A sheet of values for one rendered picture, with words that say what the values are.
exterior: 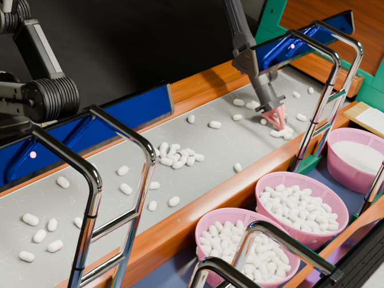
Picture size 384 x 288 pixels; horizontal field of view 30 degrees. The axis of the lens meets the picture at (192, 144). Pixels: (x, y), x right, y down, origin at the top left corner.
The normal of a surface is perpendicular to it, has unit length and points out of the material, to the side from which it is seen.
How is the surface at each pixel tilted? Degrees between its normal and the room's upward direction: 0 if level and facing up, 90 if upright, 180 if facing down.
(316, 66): 90
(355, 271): 58
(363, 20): 90
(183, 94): 0
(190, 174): 0
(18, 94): 90
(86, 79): 0
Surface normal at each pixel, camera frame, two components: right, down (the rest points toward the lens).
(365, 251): 0.79, 0.00
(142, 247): 0.25, -0.81
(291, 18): -0.59, 0.30
